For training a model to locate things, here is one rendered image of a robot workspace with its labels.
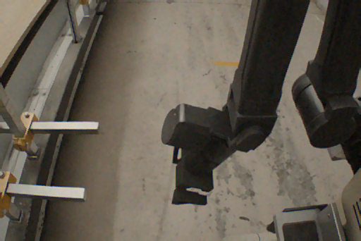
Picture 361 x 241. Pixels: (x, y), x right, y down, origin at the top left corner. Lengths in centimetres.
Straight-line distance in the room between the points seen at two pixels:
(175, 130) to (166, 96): 175
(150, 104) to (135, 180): 64
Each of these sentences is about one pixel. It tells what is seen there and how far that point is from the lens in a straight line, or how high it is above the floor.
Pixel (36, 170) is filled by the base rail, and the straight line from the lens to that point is 105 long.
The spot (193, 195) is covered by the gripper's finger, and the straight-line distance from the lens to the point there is 51.
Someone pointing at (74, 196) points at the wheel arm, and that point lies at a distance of 78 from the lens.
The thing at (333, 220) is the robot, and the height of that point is 109.
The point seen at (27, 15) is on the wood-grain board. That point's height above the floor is 90.
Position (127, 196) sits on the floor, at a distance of 168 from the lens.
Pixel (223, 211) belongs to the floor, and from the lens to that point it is 166.
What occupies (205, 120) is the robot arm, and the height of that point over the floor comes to 121.
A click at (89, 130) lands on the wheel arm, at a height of 82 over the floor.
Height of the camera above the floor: 152
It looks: 51 degrees down
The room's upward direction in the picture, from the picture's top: 3 degrees clockwise
